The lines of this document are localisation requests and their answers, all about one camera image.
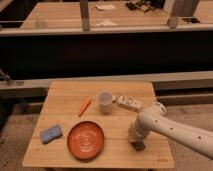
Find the metal clamp bracket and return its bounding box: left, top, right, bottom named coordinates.
left=0, top=68, right=24, bottom=86

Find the blue sponge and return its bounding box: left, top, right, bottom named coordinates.
left=40, top=125, right=63, bottom=144

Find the folded white paper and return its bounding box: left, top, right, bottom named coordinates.
left=95, top=20, right=117, bottom=26

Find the orange round plate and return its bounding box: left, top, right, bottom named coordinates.
left=67, top=121, right=105, bottom=160

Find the white paper sheet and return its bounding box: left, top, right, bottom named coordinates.
left=95, top=4, right=116, bottom=10

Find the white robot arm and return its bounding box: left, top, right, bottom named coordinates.
left=128, top=102, right=213, bottom=160

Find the orange carrot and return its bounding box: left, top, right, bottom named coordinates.
left=78, top=98, right=91, bottom=117

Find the dark grey eraser block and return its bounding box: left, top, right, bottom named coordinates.
left=133, top=142, right=145, bottom=151

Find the black cable bundle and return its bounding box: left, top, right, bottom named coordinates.
left=125, top=0, right=165, bottom=13

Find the white mug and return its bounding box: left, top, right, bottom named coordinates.
left=97, top=91, right=115, bottom=114

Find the grey metal post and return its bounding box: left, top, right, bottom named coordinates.
left=79, top=0, right=90, bottom=31

